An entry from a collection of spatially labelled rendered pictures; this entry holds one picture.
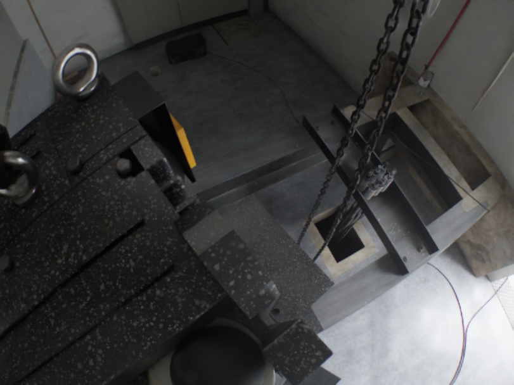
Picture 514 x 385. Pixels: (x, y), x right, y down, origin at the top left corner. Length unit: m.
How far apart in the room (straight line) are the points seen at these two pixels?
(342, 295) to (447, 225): 0.66
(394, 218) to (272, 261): 0.67
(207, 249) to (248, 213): 0.82
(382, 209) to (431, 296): 0.99
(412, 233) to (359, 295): 0.39
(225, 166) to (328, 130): 0.56
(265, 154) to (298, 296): 0.74
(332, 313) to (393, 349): 0.91
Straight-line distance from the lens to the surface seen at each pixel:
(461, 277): 2.37
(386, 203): 1.41
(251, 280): 0.20
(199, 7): 3.43
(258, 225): 1.00
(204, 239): 0.20
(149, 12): 3.29
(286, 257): 0.97
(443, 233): 1.52
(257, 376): 0.26
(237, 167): 1.38
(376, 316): 1.98
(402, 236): 1.38
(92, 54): 0.40
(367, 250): 2.03
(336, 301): 1.22
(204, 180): 1.37
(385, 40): 0.38
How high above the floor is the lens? 1.84
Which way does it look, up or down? 64 degrees down
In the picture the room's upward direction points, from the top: 2 degrees counter-clockwise
